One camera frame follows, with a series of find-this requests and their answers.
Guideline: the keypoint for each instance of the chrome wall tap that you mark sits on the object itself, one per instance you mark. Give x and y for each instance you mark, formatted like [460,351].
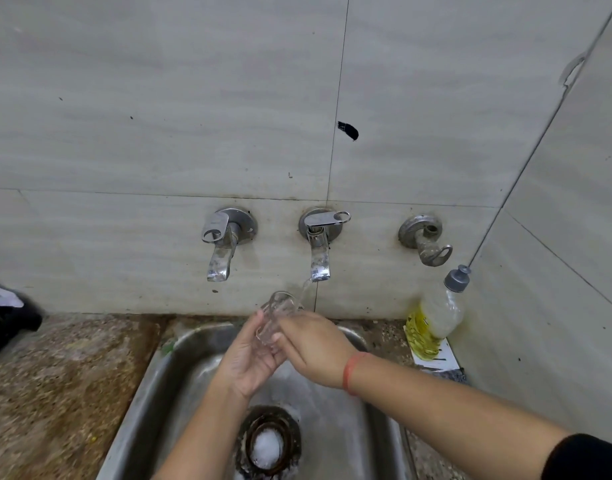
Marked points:
[228,229]
[320,229]

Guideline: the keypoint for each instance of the grey wall valve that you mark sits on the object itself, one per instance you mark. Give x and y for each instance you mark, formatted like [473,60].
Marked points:
[421,232]

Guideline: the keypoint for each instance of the person's right hand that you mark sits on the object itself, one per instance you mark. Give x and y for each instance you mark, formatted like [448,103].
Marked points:
[318,349]

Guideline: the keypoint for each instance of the black right sleeve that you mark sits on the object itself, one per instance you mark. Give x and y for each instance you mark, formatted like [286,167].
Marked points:
[588,459]

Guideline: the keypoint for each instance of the stainless steel sink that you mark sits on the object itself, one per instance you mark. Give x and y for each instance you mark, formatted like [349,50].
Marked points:
[141,409]

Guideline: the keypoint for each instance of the orange wrist thread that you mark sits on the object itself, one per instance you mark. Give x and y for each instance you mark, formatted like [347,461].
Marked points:
[351,372]

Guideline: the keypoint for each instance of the person's right forearm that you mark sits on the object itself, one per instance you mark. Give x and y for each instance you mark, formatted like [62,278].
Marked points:
[461,419]

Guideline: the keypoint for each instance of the black dish rack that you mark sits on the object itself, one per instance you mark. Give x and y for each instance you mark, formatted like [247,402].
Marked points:
[11,329]

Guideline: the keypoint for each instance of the black tape piece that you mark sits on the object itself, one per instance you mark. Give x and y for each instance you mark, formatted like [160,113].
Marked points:
[348,130]

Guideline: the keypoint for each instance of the metal sink drain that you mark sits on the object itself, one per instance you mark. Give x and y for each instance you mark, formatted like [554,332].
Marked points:
[268,442]

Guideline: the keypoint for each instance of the dark speckled sponge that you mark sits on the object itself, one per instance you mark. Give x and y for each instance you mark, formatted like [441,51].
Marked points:
[453,375]

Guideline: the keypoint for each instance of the white drip tray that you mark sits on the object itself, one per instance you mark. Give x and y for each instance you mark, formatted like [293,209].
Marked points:
[0,297]

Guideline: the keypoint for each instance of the person's left forearm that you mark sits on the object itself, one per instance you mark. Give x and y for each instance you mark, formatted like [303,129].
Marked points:
[201,439]

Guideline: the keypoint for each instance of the yellow dish soap bottle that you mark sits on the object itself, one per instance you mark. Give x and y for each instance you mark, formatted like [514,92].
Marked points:
[433,314]

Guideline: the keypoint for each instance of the person's left hand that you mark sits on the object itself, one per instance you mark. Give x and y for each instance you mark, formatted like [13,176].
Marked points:
[246,364]

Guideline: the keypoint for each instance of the clear glass cup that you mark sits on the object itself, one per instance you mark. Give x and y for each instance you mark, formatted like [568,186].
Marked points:
[273,314]

